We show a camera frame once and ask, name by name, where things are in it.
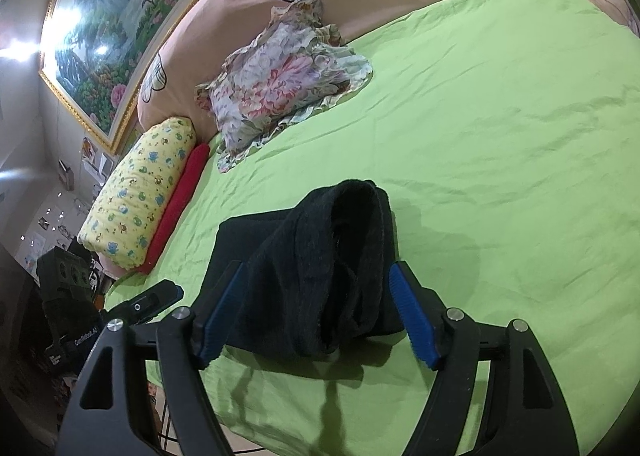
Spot light green bed sheet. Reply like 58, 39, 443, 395
102, 0, 640, 456

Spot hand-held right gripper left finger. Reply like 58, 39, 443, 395
55, 261, 246, 456

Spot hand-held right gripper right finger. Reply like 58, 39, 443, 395
389, 261, 581, 456

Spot gold framed landscape painting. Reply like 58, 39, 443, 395
39, 0, 281, 157

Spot red knitted cloth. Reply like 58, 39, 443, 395
135, 143, 211, 277

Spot black pants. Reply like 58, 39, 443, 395
204, 179, 408, 357

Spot yellow cartoon print pillow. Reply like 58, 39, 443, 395
77, 117, 198, 269

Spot floral ruffled pillow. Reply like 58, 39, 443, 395
194, 0, 375, 174

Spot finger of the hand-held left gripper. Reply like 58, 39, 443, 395
102, 281, 185, 331

